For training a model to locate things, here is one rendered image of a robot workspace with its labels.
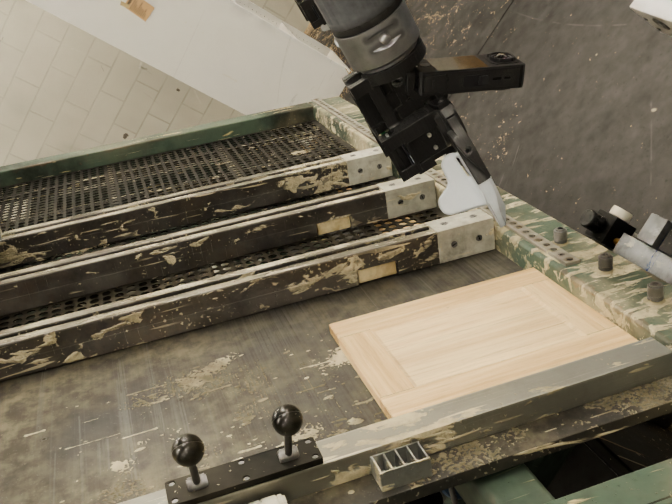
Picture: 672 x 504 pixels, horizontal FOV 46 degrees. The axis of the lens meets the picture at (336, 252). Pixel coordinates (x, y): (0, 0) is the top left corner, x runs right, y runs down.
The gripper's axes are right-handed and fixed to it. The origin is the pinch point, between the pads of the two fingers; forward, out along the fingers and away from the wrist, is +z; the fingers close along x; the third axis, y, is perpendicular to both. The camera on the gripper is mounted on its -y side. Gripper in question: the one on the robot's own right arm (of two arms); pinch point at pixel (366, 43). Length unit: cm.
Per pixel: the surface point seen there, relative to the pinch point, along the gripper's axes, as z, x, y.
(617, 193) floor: 118, -72, -58
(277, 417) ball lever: 7, 71, 38
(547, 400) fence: 34, 65, 9
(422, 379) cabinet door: 31, 52, 23
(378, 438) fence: 23, 66, 31
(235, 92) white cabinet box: 104, -347, 48
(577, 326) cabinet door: 42, 48, -2
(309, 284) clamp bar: 29.0, 14.5, 33.3
